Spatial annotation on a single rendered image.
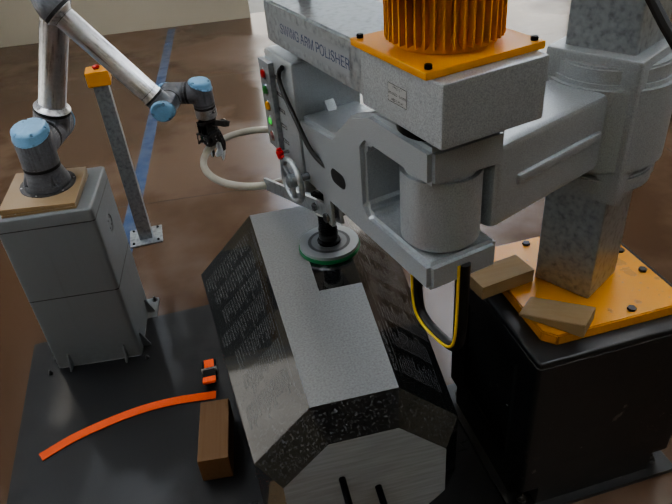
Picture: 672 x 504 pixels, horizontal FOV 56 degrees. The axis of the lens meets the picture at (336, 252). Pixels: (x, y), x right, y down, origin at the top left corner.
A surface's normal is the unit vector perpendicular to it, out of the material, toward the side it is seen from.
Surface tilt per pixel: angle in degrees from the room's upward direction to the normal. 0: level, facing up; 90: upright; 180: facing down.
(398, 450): 90
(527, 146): 90
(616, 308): 0
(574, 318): 11
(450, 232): 90
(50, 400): 0
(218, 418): 0
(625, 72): 90
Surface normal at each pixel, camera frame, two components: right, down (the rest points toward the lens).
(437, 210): -0.20, 0.57
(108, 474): -0.07, -0.82
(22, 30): 0.15, 0.56
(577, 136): 0.62, 0.41
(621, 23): -0.70, 0.45
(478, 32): -0.88, 0.32
